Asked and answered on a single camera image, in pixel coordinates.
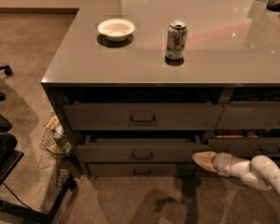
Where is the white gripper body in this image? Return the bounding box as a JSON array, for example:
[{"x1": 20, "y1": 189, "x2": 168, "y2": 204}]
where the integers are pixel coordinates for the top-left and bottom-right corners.
[{"x1": 213, "y1": 152, "x2": 232, "y2": 176}]

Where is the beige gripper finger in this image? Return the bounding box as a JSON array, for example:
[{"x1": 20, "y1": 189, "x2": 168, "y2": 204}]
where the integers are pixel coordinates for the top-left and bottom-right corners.
[{"x1": 192, "y1": 151, "x2": 216, "y2": 173}]

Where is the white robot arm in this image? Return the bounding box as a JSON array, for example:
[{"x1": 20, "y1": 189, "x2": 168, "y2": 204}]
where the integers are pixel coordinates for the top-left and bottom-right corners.
[{"x1": 192, "y1": 151, "x2": 280, "y2": 195}]

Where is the dark grey drawer cabinet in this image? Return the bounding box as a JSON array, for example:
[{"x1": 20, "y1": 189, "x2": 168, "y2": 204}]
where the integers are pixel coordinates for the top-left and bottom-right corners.
[{"x1": 42, "y1": 0, "x2": 280, "y2": 176}]

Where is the green white soda can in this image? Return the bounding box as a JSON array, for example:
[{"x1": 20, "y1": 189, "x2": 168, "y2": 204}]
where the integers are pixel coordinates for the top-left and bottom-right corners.
[{"x1": 165, "y1": 20, "x2": 188, "y2": 61}]

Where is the white paper bowl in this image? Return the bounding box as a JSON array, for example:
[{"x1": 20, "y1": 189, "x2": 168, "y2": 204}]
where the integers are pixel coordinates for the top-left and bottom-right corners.
[{"x1": 98, "y1": 19, "x2": 135, "y2": 42}]

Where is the wire basket with trash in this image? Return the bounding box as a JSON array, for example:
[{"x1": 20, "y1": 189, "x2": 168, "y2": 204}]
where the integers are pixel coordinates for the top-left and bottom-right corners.
[{"x1": 38, "y1": 113, "x2": 72, "y2": 188}]

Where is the black cable on floor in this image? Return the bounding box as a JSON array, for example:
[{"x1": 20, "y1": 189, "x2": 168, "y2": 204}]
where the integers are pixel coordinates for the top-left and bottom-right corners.
[{"x1": 0, "y1": 175, "x2": 38, "y2": 213}]

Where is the black metal stand frame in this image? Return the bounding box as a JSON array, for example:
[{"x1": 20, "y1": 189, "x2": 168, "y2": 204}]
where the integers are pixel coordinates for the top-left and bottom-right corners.
[{"x1": 0, "y1": 133, "x2": 78, "y2": 224}]

